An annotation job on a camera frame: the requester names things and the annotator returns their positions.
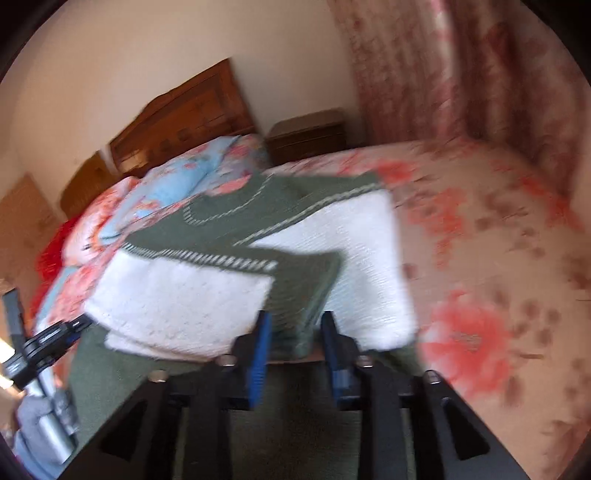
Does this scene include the green knit sweater white sleeves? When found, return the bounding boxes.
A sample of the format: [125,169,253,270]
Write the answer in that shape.
[70,174,418,479]

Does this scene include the left hand grey glove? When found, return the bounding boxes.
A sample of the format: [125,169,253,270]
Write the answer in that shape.
[13,369,79,479]

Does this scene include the red blanket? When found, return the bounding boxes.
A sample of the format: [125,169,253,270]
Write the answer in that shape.
[29,215,81,320]

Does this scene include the pink floral pillow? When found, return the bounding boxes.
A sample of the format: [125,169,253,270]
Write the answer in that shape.
[62,177,139,267]

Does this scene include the wooden wardrobe door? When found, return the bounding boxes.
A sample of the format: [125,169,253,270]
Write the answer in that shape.
[0,175,60,303]

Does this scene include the small wooden headboard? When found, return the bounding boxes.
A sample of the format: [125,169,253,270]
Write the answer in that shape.
[59,151,119,219]

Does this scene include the light blue floral folded quilt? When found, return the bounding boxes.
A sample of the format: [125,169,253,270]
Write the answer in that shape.
[98,134,270,245]

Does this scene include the dark wooden nightstand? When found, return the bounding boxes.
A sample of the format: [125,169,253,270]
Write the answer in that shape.
[266,109,348,166]

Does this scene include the large wooden headboard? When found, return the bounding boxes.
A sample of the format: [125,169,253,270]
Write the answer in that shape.
[109,58,259,177]

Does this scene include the pink floral curtain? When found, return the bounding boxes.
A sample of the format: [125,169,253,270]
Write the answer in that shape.
[329,1,590,195]

